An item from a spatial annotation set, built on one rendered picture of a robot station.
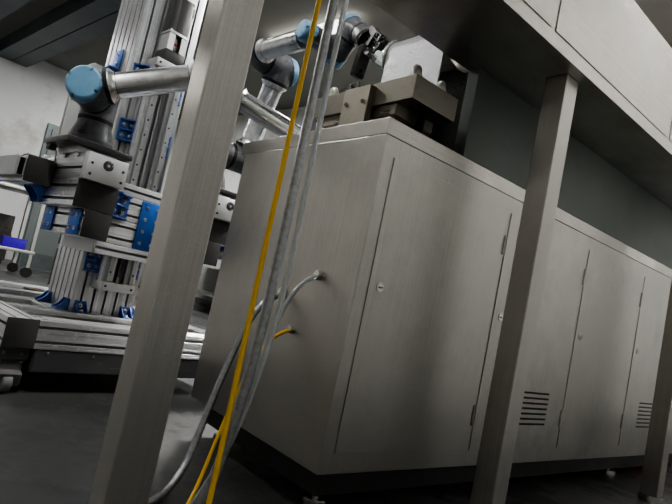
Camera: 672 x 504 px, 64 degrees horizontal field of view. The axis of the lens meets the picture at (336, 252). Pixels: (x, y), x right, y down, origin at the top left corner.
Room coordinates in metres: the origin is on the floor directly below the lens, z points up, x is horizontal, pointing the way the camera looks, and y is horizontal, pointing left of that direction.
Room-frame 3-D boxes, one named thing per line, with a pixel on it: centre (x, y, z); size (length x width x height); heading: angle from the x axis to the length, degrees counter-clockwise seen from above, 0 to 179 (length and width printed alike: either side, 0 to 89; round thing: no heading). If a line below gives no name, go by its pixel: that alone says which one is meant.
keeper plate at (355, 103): (1.36, 0.03, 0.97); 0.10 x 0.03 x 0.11; 39
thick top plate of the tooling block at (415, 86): (1.43, -0.04, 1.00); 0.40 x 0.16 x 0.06; 39
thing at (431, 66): (1.54, -0.10, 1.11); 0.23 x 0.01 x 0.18; 39
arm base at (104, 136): (1.87, 0.92, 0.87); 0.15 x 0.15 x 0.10
